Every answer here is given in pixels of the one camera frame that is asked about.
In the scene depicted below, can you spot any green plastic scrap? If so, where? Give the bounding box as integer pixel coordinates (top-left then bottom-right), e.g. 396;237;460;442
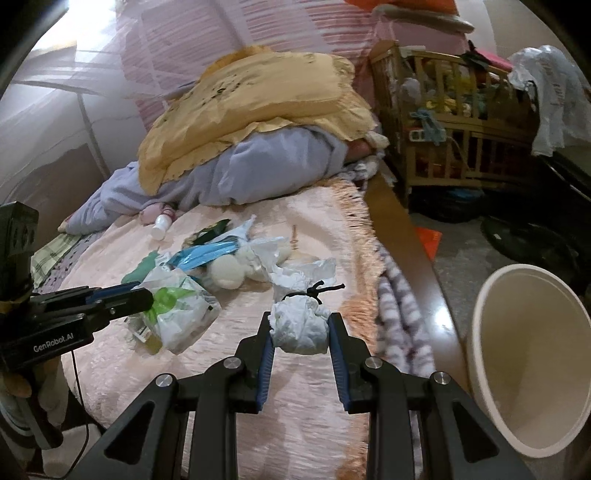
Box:
122;251;160;284

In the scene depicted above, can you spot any purple striped blanket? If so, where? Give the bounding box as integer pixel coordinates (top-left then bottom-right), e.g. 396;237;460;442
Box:
376;240;444;379

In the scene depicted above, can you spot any white tissue ball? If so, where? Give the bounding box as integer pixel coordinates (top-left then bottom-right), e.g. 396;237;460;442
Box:
269;295;331;355

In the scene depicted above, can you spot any white plush toy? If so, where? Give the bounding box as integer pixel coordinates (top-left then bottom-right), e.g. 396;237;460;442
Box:
205;237;296;291

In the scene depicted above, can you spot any pink fringed blanket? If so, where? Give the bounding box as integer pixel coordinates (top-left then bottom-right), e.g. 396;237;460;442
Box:
58;178;384;480

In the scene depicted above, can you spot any blue plastic packet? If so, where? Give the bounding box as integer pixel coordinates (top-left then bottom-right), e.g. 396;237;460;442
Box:
167;240;238;271

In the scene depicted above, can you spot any pink striped curtain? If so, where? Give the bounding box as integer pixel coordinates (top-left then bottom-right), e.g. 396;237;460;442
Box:
115;0;384;116

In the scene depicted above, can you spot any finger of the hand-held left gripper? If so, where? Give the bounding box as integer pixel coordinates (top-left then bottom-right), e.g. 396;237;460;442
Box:
85;290;154;324
69;282;141;303

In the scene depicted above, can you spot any green plaid cloth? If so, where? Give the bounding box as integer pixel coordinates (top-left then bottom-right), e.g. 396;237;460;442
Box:
31;233;81;282

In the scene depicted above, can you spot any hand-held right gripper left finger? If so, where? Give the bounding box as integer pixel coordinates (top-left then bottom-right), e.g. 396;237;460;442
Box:
85;311;278;480

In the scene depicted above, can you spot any white round bin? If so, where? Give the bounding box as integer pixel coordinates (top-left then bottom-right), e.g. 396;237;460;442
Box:
464;264;591;459

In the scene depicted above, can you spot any yellow pillow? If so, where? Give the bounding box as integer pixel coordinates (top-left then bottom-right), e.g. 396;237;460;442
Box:
137;46;377;195

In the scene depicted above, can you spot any black hair tie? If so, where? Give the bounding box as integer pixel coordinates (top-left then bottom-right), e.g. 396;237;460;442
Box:
286;282;346;305

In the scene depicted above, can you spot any wooden crib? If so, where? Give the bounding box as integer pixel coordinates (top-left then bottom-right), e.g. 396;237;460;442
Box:
369;41;543;195

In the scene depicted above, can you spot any white cloth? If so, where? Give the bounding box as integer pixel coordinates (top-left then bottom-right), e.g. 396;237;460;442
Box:
508;45;587;158

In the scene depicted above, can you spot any white plastic bag green print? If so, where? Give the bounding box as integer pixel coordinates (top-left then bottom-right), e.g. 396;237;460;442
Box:
122;265;221;355

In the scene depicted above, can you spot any wooden bed frame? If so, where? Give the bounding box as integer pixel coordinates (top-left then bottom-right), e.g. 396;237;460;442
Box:
365;173;467;384

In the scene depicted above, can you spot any orange paper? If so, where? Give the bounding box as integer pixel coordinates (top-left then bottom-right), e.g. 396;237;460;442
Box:
416;226;443;260

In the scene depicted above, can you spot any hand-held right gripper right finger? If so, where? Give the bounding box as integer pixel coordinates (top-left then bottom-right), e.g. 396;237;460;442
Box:
325;311;539;480

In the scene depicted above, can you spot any black floor fan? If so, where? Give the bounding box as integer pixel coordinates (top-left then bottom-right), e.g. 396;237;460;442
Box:
480;215;578;282

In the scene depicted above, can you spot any grey lavender blanket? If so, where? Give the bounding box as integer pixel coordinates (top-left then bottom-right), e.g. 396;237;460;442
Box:
58;127;361;234

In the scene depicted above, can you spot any crumpled white tissue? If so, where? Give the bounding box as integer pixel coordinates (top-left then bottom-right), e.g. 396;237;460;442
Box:
270;257;338;301

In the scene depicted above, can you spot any black cable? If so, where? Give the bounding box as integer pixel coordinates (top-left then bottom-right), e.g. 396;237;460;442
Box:
69;351;93;462

